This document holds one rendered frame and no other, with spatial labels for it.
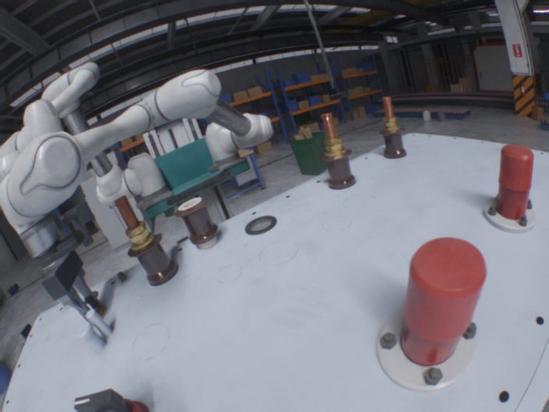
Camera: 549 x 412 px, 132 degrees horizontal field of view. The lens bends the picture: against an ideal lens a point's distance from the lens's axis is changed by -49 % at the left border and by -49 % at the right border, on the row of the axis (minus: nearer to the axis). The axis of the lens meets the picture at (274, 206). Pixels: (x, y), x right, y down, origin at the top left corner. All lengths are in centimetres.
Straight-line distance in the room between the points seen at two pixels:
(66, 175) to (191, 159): 117
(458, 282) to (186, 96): 75
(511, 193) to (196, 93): 81
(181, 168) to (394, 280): 130
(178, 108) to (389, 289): 73
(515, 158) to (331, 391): 43
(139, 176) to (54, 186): 96
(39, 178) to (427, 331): 45
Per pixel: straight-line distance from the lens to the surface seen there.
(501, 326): 35
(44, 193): 37
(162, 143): 153
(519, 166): 47
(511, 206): 50
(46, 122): 67
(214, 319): 40
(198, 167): 148
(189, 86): 76
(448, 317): 20
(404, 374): 28
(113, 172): 132
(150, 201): 131
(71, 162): 37
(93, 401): 34
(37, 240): 54
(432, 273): 19
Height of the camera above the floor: 163
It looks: 24 degrees down
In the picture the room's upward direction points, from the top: 18 degrees counter-clockwise
